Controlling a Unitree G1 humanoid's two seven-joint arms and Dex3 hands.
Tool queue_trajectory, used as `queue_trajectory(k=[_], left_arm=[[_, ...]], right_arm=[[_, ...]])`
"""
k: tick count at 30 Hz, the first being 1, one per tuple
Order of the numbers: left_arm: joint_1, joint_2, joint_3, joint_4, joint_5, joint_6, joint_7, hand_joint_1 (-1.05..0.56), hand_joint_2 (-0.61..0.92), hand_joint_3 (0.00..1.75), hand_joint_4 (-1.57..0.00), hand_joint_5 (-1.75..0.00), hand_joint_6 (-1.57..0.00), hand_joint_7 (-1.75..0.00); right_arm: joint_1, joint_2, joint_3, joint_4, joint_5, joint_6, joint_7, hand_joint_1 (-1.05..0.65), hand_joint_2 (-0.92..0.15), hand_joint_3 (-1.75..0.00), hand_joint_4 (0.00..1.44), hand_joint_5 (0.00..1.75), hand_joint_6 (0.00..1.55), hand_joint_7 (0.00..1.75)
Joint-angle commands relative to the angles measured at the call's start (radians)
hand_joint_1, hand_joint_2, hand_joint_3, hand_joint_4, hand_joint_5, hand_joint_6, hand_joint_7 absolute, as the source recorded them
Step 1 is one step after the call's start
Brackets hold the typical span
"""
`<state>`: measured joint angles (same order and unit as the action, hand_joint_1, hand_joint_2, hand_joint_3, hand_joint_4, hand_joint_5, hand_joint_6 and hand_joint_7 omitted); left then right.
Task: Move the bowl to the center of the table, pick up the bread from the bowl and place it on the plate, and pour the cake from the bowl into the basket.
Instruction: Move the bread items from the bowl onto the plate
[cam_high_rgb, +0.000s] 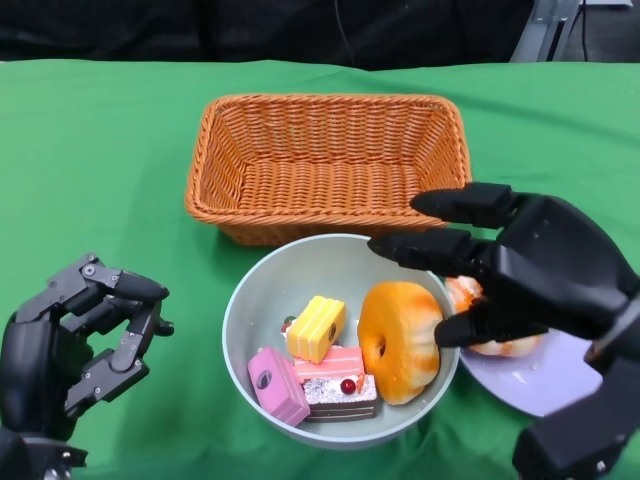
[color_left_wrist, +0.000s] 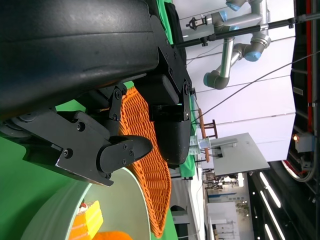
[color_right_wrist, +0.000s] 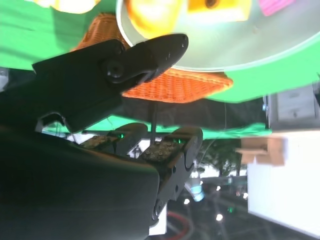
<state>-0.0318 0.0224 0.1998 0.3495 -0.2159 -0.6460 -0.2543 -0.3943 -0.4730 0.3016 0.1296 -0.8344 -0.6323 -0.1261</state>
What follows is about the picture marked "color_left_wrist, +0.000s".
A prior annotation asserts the clear plastic box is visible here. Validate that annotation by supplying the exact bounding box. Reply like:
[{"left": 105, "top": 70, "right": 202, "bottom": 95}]
[{"left": 188, "top": 138, "right": 211, "bottom": 161}]

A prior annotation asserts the grey computer monitor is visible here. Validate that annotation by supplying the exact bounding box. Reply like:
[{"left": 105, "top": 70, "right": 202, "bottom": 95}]
[{"left": 209, "top": 132, "right": 271, "bottom": 177}]

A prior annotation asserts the black backdrop cloth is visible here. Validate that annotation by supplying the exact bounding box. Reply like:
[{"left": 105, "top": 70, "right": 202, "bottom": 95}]
[{"left": 164, "top": 2, "right": 188, "bottom": 66}]

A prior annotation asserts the red and white strawberry piece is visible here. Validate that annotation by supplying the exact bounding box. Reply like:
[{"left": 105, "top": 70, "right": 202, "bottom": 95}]
[{"left": 77, "top": 201, "right": 88, "bottom": 215}]

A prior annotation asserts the black boom pole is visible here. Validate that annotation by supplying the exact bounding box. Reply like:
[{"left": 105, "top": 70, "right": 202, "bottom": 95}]
[{"left": 175, "top": 14, "right": 320, "bottom": 49}]

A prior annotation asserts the pale green bowl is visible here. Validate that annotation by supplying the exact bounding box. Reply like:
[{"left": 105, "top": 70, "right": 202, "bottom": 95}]
[{"left": 21, "top": 166, "right": 152, "bottom": 240}]

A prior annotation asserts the grey box with orange lamp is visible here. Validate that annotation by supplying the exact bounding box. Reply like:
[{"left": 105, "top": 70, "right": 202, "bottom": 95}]
[{"left": 292, "top": 132, "right": 315, "bottom": 153}]

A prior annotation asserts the orange wicker basket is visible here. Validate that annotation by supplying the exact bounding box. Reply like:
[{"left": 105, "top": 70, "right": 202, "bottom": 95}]
[{"left": 117, "top": 86, "right": 173, "bottom": 238}]

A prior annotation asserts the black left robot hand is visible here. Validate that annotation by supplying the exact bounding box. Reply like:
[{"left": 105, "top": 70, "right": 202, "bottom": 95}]
[{"left": 0, "top": 0, "right": 193, "bottom": 187}]

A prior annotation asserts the thin black cable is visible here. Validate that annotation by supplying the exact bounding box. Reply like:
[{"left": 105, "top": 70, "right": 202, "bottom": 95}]
[{"left": 192, "top": 52, "right": 320, "bottom": 124}]

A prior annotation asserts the green tablecloth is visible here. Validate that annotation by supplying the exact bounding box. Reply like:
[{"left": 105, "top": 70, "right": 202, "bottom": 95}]
[{"left": 0, "top": 0, "right": 181, "bottom": 240}]

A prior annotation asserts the yellow cake slice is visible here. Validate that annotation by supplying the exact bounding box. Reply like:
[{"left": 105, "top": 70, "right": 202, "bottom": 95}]
[{"left": 68, "top": 199, "right": 105, "bottom": 240}]

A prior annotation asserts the orange bread roll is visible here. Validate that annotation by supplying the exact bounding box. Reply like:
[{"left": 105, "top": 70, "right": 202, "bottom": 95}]
[{"left": 94, "top": 231, "right": 134, "bottom": 240}]

